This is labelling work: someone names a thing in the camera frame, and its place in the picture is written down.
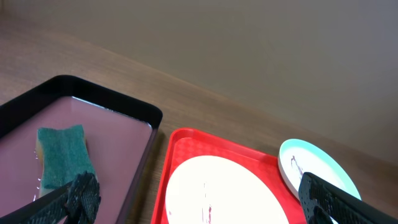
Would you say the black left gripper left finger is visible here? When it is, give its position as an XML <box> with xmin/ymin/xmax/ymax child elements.
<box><xmin>1</xmin><ymin>172</ymin><xmax>101</xmax><ymax>224</ymax></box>

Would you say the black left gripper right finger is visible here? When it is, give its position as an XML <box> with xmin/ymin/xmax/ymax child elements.
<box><xmin>298</xmin><ymin>172</ymin><xmax>397</xmax><ymax>224</ymax></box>

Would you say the green yellow sponge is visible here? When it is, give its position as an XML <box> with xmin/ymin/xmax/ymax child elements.
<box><xmin>35</xmin><ymin>124</ymin><xmax>96</xmax><ymax>197</ymax></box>

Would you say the light blue plate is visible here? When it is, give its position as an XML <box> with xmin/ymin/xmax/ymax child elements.
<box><xmin>277</xmin><ymin>139</ymin><xmax>361</xmax><ymax>201</ymax></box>

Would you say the white plate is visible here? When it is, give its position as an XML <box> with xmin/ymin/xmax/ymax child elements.
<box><xmin>165</xmin><ymin>156</ymin><xmax>288</xmax><ymax>224</ymax></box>

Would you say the red serving tray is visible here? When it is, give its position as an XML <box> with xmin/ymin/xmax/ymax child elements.
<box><xmin>150</xmin><ymin>128</ymin><xmax>306</xmax><ymax>224</ymax></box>

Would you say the black tray with pink water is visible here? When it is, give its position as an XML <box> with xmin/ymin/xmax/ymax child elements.
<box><xmin>1</xmin><ymin>75</ymin><xmax>162</xmax><ymax>223</ymax></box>

